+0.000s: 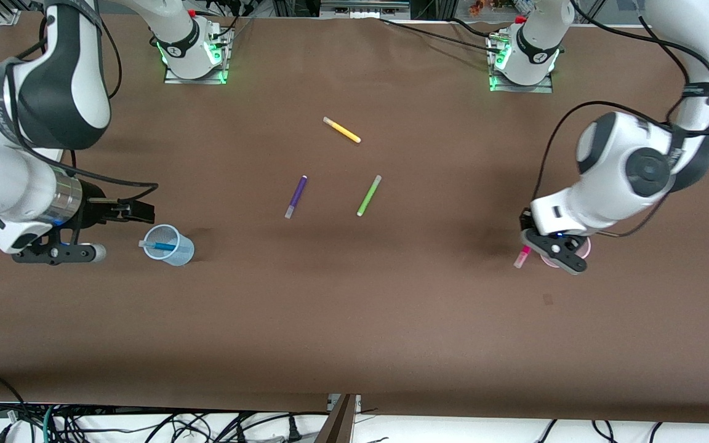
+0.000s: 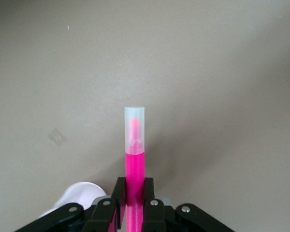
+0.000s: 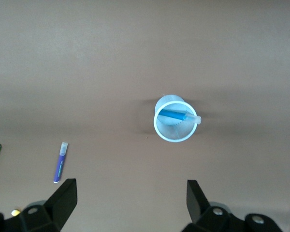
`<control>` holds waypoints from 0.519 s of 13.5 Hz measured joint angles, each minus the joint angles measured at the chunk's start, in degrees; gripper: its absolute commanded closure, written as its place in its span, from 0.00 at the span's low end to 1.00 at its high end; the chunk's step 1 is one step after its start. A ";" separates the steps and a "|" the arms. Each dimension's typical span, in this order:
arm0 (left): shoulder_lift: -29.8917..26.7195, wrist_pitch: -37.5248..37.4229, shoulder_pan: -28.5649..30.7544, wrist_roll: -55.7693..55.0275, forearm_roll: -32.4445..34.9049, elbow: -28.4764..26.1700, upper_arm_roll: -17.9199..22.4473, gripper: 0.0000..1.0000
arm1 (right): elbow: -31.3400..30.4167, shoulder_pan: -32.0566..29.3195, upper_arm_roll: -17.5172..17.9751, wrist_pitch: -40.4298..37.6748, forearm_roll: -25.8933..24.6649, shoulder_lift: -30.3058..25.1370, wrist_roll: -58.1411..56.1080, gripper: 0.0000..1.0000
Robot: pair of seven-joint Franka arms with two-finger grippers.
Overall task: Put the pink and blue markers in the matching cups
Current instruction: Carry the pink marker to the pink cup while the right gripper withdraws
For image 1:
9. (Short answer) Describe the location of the translucent pink plastic cup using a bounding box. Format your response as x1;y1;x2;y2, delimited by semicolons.
540;237;592;269

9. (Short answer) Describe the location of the translucent blue plastic cup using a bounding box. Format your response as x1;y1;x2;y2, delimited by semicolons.
143;224;195;266

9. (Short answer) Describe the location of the purple marker with clear cap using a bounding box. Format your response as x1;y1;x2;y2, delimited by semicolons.
284;175;308;220

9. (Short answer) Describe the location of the green marker with clear cap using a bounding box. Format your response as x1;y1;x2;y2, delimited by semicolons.
356;175;383;217

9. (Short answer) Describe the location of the yellow marker with clear cap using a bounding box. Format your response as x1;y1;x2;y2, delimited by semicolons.
322;116;362;144

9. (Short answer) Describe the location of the brown wooden beam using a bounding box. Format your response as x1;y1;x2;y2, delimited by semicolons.
314;394;356;443

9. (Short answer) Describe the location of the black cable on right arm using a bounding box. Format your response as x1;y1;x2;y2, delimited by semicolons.
4;37;159;204

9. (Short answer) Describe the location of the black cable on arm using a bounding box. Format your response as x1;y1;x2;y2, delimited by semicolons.
4;37;159;204
536;0;709;237

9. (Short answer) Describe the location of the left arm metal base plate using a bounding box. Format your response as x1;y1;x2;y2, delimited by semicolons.
487;34;554;94

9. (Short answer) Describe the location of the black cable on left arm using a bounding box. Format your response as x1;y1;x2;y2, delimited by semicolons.
536;0;709;237

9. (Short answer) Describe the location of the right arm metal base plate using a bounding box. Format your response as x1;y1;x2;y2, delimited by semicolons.
164;28;232;85

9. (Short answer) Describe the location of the black cable across table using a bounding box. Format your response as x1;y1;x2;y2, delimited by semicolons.
378;17;503;53

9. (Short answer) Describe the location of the aluminium frame profile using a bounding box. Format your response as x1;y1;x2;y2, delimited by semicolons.
0;0;44;25

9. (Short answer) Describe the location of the silver aluminium rail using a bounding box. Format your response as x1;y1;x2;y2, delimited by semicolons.
319;0;412;18

